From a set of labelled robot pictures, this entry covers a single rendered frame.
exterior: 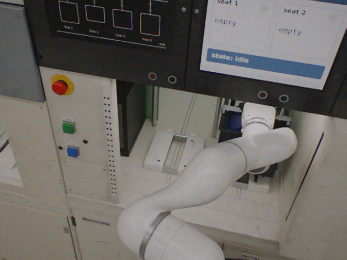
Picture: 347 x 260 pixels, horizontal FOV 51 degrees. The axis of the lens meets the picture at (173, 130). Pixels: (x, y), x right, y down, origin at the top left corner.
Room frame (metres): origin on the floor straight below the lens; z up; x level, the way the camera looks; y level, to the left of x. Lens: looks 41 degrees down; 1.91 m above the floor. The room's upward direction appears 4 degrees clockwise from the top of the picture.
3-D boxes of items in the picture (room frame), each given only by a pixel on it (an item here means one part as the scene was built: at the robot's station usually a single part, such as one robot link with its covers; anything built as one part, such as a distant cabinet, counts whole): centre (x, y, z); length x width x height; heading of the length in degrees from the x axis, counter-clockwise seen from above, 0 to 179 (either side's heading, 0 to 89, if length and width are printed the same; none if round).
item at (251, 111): (0.90, -0.26, 1.21); 0.11 x 0.10 x 0.07; 169
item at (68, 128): (0.81, 0.31, 1.20); 0.03 x 0.02 x 0.03; 80
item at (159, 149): (1.05, -0.02, 0.89); 0.22 x 0.21 x 0.04; 170
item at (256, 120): (0.84, -0.25, 1.21); 0.09 x 0.03 x 0.08; 79
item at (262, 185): (1.00, -0.28, 0.89); 0.22 x 0.21 x 0.04; 170
